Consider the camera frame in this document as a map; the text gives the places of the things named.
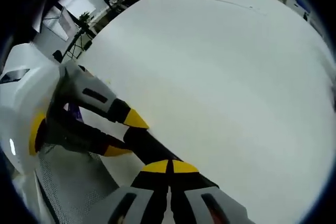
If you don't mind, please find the black tripod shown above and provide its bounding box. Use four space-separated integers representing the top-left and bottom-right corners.
65 19 95 60

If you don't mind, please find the grey mesh chair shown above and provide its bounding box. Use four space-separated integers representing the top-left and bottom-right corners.
33 142 119 224

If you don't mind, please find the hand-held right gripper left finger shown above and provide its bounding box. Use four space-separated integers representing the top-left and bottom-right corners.
107 159 172 224

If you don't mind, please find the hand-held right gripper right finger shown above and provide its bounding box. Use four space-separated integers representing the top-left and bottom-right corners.
170 160 249 224

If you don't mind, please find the desktop computer monitor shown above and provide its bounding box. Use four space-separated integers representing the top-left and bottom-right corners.
58 7 74 40

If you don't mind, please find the black remote control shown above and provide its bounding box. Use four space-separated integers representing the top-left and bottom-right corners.
123 126 219 189

